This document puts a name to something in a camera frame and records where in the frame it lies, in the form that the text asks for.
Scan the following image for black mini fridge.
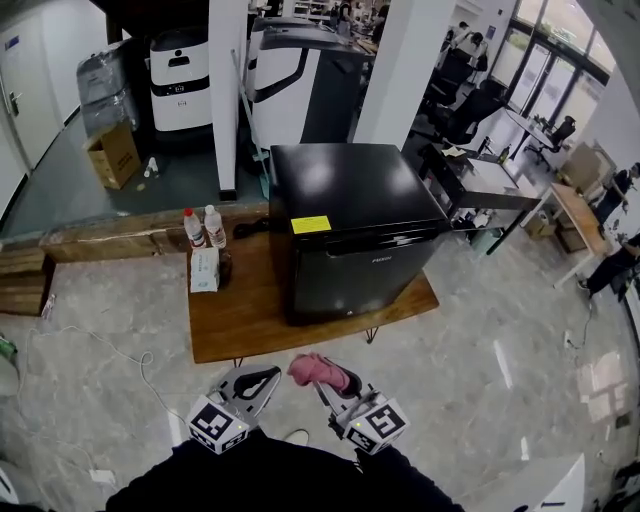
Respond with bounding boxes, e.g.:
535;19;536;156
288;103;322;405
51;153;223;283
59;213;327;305
268;143;454;327

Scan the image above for red-capped plastic bottle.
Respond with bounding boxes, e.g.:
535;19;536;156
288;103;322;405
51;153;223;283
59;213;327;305
182;207;207;250

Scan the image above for white-capped clear bottle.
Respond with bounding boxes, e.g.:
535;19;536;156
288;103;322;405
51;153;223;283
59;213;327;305
202;203;228;250

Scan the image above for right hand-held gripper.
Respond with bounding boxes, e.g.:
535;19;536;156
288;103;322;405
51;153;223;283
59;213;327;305
312;367;411;456

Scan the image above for white board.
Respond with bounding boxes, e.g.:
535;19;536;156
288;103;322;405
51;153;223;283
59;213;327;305
467;157;516;189

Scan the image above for open cardboard box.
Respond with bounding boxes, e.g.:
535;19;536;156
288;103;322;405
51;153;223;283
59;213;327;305
82;122;142;191

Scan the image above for plastic-wrapped grey appliance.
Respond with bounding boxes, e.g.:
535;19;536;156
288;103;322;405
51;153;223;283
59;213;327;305
75;42;141;134

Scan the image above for wooden low table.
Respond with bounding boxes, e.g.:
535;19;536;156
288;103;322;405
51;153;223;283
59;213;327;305
187;219;441;369

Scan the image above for person's black clothed body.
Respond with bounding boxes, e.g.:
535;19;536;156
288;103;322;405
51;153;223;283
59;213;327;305
169;429;381;512

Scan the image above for white door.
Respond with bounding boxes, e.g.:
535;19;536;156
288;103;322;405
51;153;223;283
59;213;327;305
0;24;66;171

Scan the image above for round white table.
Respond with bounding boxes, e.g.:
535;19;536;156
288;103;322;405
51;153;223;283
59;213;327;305
502;107;561;151

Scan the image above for wooden desk with white legs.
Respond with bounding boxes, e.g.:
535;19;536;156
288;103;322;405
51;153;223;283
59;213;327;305
549;182;614;290

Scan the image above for white floor cable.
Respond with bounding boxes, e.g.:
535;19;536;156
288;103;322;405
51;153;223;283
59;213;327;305
17;324;189;426

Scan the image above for black power cord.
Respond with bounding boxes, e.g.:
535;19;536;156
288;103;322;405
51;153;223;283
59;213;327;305
232;218;271;240

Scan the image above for person's right forearm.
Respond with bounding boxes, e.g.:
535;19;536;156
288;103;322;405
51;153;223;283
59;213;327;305
357;444;466;512

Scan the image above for black swivel chair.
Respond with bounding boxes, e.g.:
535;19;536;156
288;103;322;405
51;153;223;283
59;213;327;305
524;115;577;166

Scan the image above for white wet wipes pack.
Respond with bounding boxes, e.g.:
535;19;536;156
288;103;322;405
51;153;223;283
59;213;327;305
189;246;221;294

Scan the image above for black office chair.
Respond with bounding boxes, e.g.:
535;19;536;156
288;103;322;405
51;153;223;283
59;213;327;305
444;79;506;146
424;47;476;109

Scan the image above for black metal table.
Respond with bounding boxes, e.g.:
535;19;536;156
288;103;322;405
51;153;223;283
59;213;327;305
417;142;544;256

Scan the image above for teal bucket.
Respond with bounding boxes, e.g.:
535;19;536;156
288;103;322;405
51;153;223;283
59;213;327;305
469;227;504;256

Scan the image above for wooden platform edging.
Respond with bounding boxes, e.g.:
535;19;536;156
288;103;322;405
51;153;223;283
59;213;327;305
39;202;271;264

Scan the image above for large white black robot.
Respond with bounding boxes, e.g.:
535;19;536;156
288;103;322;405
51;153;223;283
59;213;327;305
246;17;371;149

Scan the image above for small white service robot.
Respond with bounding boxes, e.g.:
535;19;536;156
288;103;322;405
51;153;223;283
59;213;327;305
148;27;212;134

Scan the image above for wooden steps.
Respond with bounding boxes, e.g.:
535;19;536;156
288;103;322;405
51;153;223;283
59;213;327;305
0;247;56;317

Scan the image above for pink cloth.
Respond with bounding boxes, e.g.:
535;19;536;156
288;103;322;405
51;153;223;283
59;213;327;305
286;352;351;392

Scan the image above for person's left forearm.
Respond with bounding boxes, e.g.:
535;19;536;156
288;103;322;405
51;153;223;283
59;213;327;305
104;437;226;512

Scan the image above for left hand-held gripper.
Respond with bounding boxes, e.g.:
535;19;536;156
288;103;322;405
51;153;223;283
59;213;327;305
185;364;282;455

